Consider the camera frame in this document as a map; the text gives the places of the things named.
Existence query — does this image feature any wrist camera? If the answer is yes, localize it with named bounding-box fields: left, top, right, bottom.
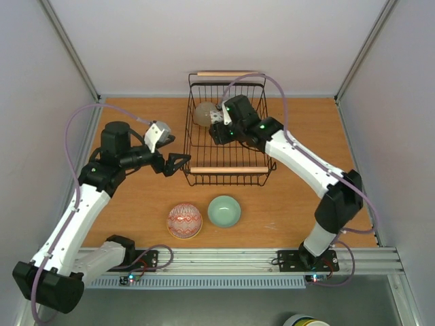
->
left=220, top=101, right=232, bottom=126
left=144, top=121, right=171, bottom=153

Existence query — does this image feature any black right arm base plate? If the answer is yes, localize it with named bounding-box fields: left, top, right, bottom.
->
left=271, top=249, right=340, bottom=272

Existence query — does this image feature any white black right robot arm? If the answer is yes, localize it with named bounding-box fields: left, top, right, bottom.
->
left=209, top=95, right=363, bottom=270

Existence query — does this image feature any white yellow blue container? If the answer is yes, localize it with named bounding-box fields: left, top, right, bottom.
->
left=283, top=314, right=329, bottom=326

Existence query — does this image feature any left small circuit board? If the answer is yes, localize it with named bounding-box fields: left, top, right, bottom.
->
left=118, top=274, right=141, bottom=286

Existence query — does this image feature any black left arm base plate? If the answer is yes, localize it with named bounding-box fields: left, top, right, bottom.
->
left=93, top=247, right=160, bottom=274

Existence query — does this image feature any red zigzag pattern bowl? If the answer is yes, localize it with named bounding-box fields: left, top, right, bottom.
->
left=167, top=203, right=203, bottom=240

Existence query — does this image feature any small circuit board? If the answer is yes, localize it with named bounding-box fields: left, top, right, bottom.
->
left=305, top=274, right=331, bottom=283
left=118, top=274, right=141, bottom=286

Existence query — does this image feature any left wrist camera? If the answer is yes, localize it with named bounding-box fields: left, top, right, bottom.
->
left=144, top=121, right=171, bottom=153

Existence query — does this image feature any mint green bowl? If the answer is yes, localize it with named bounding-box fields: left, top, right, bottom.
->
left=207, top=196, right=241, bottom=228

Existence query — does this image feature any red diamond pattern bowl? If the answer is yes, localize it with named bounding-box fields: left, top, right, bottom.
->
left=209, top=110, right=224, bottom=124

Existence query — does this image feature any right small circuit board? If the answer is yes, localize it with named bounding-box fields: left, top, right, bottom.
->
left=305, top=274, right=331, bottom=283

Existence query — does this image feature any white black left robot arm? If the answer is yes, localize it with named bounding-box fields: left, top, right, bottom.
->
left=12, top=121, right=191, bottom=314

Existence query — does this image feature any slotted grey cable duct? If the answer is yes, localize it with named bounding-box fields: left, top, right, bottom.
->
left=88, top=275, right=306, bottom=290

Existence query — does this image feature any beige leaf pattern bowl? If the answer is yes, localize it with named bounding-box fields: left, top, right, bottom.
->
left=194, top=102, right=215, bottom=127

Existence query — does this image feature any black wire dish rack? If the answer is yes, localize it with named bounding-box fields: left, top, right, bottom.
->
left=183, top=72, right=277, bottom=186

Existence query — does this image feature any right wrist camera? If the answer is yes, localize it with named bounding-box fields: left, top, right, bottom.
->
left=220, top=101, right=232, bottom=126

